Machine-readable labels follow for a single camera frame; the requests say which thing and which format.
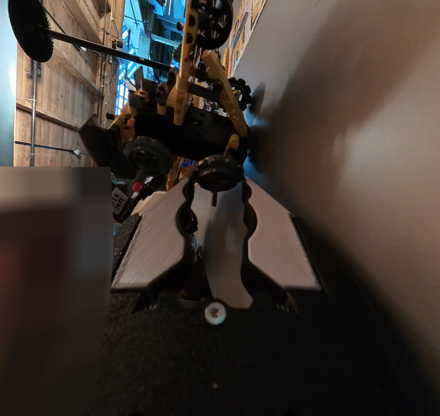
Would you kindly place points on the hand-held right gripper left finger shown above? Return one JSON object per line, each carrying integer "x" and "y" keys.
{"x": 154, "y": 247}

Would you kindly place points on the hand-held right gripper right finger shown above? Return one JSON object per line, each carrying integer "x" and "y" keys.
{"x": 278, "y": 247}

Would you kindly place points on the yellow toy brick vehicle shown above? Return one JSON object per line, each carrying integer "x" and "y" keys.
{"x": 192, "y": 127}

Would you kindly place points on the yellow black printed leaflet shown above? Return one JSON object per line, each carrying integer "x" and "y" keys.
{"x": 244, "y": 20}

